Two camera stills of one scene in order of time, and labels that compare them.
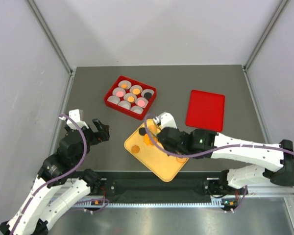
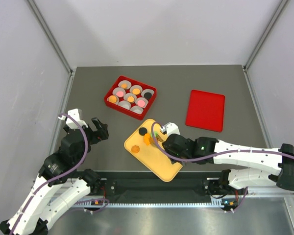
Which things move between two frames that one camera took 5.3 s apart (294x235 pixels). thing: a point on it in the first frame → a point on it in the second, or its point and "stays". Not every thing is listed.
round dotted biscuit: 152,129 → 112,99
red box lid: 206,110 stays
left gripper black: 103,134 stays
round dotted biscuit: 136,91 stays
